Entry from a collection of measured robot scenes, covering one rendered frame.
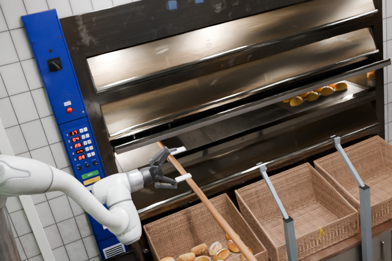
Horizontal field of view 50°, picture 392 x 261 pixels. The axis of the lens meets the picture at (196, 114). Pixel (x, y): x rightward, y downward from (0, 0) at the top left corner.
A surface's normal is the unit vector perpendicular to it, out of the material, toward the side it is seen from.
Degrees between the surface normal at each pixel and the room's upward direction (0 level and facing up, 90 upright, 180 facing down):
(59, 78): 90
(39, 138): 90
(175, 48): 70
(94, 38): 90
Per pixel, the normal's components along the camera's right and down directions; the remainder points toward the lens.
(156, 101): 0.27, -0.04
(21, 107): 0.36, 0.29
